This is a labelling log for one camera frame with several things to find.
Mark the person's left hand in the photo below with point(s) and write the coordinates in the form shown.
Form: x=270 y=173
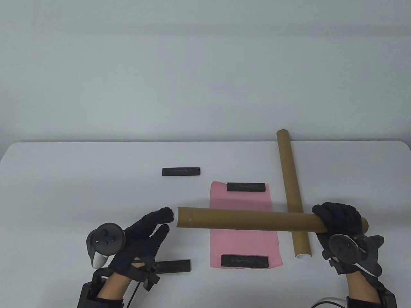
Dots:
x=141 y=243

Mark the person's right hand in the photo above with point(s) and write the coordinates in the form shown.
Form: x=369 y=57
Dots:
x=340 y=218

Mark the black rectangular paperweight bar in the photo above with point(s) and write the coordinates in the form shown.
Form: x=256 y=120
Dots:
x=176 y=266
x=246 y=187
x=181 y=171
x=244 y=261

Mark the white plastic tube cap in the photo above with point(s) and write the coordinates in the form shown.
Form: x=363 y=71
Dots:
x=175 y=216

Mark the brown cardboard mailing tube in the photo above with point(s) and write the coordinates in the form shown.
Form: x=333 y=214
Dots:
x=289 y=176
x=240 y=219

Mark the pink paper sheet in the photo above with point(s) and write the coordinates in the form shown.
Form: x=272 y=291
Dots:
x=240 y=199

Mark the person's right forearm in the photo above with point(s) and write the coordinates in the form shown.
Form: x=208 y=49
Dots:
x=362 y=288

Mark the person's left forearm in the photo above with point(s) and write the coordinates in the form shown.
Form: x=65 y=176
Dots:
x=112 y=287

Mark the grey right hand controller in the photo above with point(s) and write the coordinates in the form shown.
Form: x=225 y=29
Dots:
x=343 y=248

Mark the grey hand controller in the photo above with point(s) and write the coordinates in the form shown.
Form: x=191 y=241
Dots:
x=343 y=248
x=107 y=239

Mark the grey left hand controller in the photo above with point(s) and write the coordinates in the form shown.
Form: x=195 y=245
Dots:
x=107 y=239

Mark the black left palm camera module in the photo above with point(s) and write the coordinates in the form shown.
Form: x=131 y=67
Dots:
x=151 y=276

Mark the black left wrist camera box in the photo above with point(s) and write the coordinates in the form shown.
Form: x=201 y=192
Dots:
x=91 y=295

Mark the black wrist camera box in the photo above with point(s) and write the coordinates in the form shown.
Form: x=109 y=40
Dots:
x=91 y=295
x=389 y=298

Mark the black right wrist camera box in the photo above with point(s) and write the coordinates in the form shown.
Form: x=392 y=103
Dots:
x=389 y=298

